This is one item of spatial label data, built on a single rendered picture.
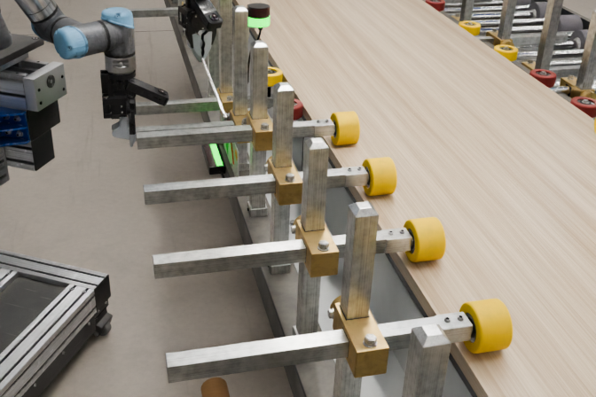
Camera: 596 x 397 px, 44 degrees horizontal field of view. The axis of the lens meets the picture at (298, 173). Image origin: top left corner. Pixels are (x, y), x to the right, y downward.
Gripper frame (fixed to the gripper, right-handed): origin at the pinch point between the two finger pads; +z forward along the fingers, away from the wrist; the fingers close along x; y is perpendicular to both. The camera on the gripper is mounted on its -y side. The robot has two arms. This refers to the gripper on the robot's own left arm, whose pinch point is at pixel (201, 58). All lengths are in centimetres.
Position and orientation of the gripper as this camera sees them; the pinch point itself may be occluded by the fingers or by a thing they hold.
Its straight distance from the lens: 215.1
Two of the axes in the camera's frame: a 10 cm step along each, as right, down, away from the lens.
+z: -0.4, 8.8, 4.8
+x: -8.3, 2.4, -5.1
